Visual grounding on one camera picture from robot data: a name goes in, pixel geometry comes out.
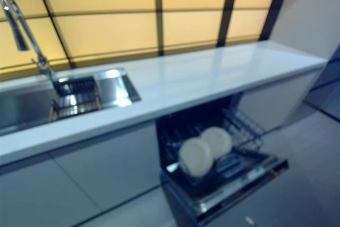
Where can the cream round plate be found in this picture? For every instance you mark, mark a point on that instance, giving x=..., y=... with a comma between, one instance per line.
x=196, y=158
x=219, y=142

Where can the chrome kitchen faucet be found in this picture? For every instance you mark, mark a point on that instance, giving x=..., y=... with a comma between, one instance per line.
x=24, y=38

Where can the black sink dish rack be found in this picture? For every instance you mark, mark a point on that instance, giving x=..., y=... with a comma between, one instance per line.
x=77, y=96

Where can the stainless steel sink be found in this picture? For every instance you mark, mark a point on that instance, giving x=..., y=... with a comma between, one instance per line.
x=53, y=102

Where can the white glossy kitchen cabinet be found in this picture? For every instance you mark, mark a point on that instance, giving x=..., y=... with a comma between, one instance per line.
x=79, y=171

